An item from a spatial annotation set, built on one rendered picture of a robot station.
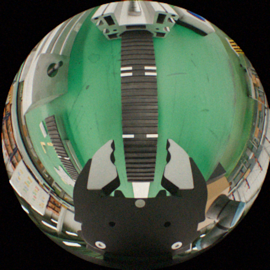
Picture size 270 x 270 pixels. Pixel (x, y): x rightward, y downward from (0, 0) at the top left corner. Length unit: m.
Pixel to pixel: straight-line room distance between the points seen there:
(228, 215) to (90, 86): 0.58
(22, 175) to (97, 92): 2.95
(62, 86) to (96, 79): 0.07
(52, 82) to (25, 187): 3.02
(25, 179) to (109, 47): 3.05
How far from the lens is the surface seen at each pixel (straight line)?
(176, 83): 0.16
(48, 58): 0.19
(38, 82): 0.16
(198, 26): 0.26
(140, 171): 0.16
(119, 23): 0.16
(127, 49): 0.15
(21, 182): 3.04
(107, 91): 0.15
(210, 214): 0.51
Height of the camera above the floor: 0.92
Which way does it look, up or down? 63 degrees down
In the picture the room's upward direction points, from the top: 176 degrees counter-clockwise
